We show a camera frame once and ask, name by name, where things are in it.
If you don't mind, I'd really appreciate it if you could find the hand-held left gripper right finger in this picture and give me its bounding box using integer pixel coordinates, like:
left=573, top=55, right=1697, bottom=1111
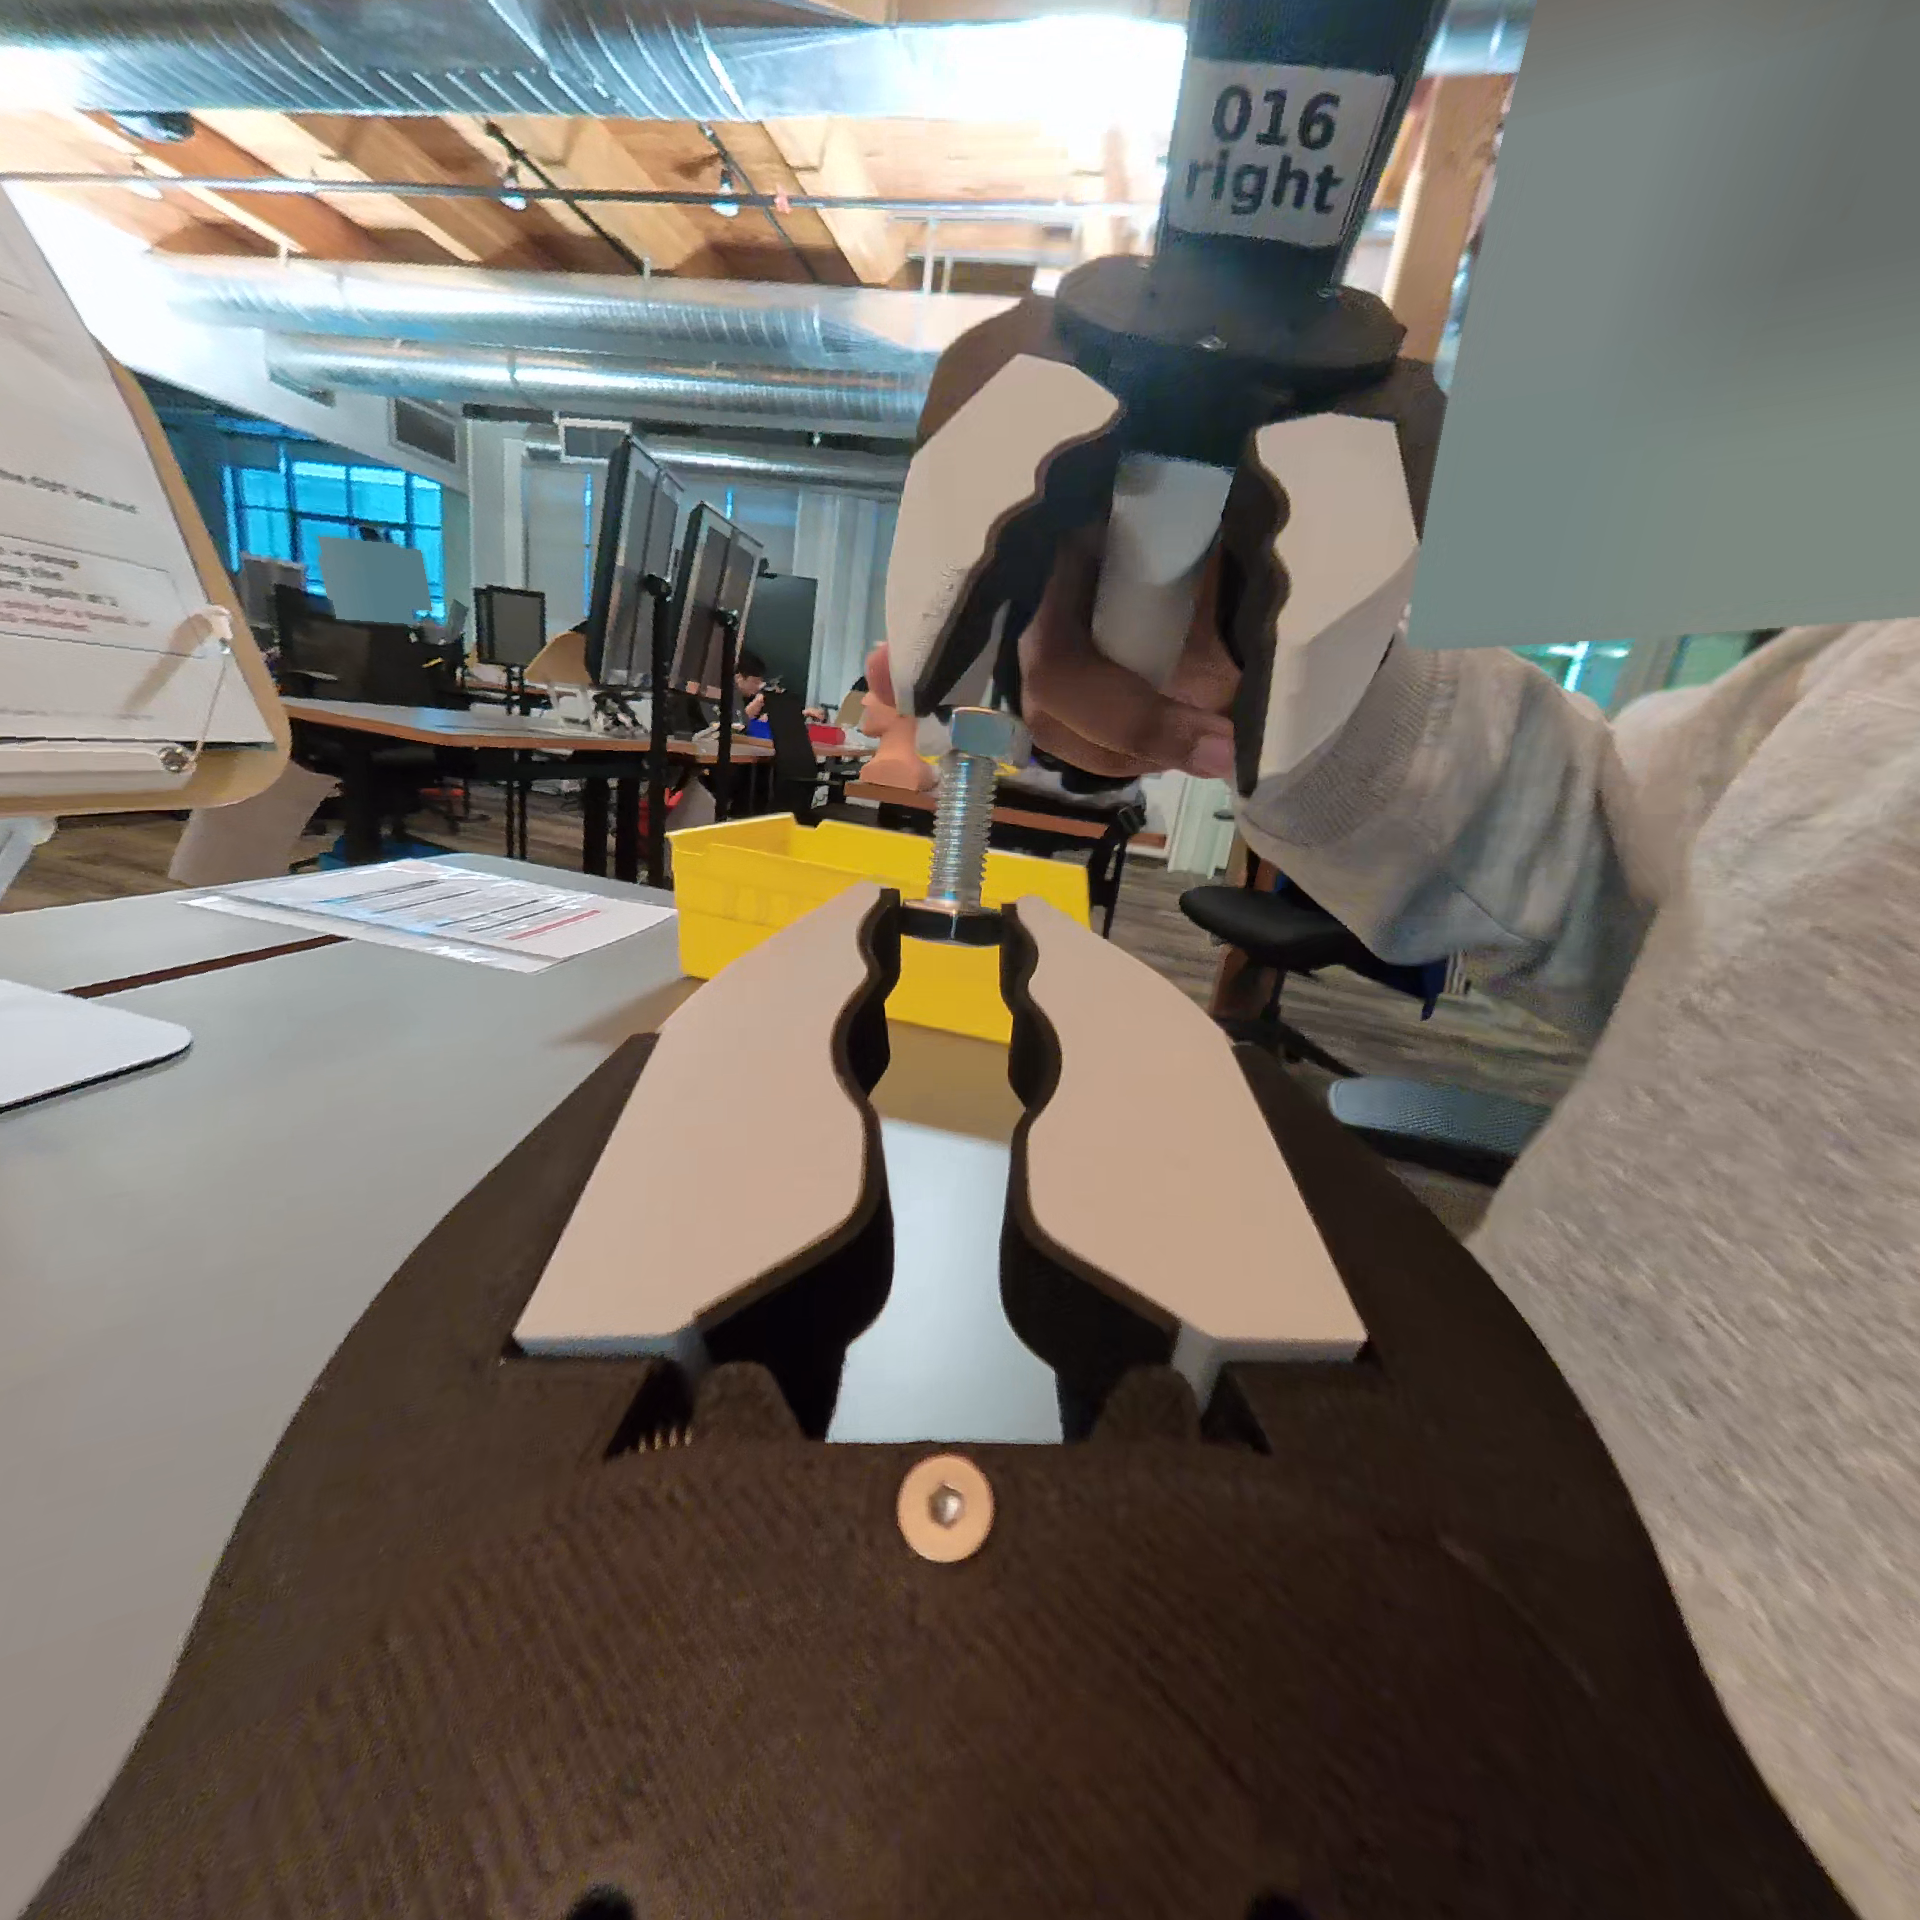
left=1000, top=895, right=1374, bottom=1369

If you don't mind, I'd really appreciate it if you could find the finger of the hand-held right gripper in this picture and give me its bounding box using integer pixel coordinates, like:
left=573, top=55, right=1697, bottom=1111
left=883, top=351, right=1124, bottom=725
left=1217, top=408, right=1424, bottom=793

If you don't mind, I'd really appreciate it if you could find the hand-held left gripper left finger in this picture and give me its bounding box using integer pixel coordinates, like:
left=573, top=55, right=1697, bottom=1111
left=513, top=883, right=903, bottom=1360

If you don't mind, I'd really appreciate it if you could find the steel bolt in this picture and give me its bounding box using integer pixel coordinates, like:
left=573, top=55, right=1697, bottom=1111
left=903, top=719, right=1009, bottom=951

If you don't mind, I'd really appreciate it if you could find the person's right forearm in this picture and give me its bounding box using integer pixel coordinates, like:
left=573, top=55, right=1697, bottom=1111
left=1232, top=616, right=1728, bottom=1051

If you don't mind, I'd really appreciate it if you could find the grey desk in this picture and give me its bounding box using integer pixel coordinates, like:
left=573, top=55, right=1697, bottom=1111
left=0, top=853, right=1081, bottom=1920

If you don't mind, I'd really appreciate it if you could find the wooden top background desk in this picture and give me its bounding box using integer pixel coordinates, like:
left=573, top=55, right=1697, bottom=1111
left=277, top=696, right=872, bottom=886

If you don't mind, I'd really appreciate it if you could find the person's right hand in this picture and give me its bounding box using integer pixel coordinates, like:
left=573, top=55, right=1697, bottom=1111
left=997, top=556, right=1249, bottom=782

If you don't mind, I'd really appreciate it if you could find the yellow plastic bin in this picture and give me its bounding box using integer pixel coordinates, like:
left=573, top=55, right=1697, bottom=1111
left=668, top=813, right=1095, bottom=1044

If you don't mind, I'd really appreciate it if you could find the black office chair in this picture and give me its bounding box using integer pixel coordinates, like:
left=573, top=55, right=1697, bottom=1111
left=1176, top=885, right=1441, bottom=1068

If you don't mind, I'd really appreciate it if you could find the black monitor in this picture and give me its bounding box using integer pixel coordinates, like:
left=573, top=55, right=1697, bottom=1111
left=668, top=503, right=767, bottom=699
left=582, top=435, right=684, bottom=692

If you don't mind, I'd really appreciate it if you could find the laminated paper sheet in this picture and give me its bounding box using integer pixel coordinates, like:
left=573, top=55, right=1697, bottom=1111
left=182, top=857, right=677, bottom=973

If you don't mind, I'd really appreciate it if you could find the grey paper bag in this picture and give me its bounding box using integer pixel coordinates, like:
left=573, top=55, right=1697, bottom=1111
left=165, top=766, right=344, bottom=886

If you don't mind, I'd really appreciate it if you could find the instruction sheet on stand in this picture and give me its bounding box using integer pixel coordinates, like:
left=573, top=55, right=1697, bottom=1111
left=0, top=187, right=294, bottom=1120

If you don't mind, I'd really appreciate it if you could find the printed instruction sheet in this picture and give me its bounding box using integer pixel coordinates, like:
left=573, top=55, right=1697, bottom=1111
left=0, top=193, right=272, bottom=744

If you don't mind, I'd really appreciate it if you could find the silver ventilation duct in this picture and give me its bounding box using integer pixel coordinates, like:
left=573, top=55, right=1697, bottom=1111
left=268, top=334, right=940, bottom=441
left=158, top=259, right=1028, bottom=350
left=0, top=0, right=1185, bottom=108

